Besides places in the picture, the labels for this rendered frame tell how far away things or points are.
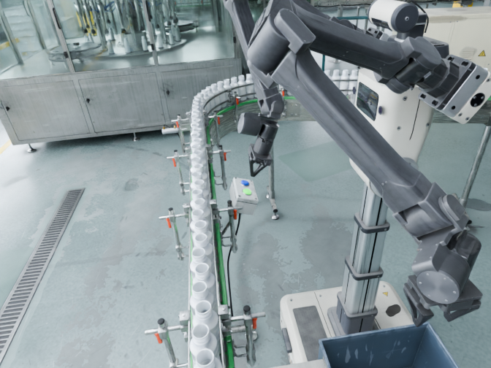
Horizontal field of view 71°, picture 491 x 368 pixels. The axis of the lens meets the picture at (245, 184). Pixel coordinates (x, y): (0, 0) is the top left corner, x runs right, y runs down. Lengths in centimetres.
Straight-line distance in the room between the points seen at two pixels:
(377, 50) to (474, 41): 429
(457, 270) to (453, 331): 182
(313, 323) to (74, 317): 149
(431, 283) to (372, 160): 20
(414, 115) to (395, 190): 55
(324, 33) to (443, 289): 47
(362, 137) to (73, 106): 412
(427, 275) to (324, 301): 144
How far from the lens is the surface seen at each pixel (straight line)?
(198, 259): 94
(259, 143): 113
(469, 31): 501
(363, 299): 167
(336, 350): 109
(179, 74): 417
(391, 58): 81
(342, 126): 57
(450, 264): 59
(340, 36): 72
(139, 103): 432
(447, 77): 93
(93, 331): 243
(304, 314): 193
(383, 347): 115
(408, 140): 116
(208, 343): 81
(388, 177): 59
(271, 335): 216
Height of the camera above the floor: 181
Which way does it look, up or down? 33 degrees down
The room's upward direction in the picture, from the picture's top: 4 degrees counter-clockwise
